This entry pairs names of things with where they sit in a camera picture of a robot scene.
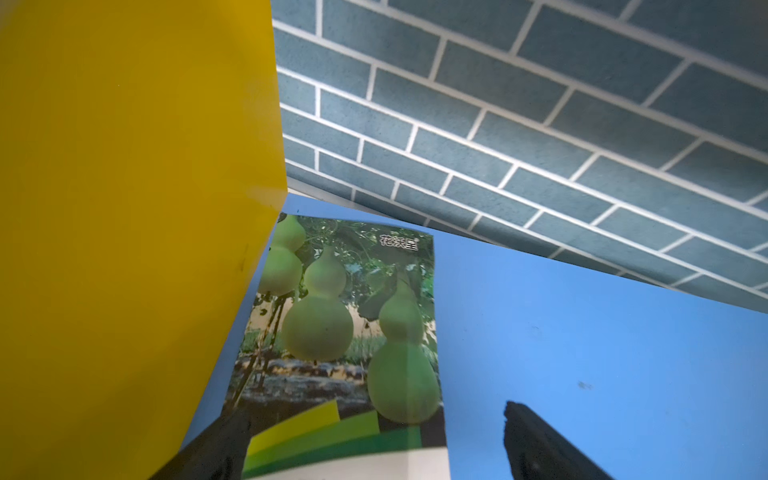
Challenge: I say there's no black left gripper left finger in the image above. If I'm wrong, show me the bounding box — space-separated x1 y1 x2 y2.
150 409 251 480

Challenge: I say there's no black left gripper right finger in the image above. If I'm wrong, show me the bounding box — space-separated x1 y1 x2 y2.
504 401 612 480

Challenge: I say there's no green gourd seed packet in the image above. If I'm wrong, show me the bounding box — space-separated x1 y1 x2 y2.
225 214 450 479

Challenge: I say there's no yellow wooden shelf unit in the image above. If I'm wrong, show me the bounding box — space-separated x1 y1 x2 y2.
1 1 767 479

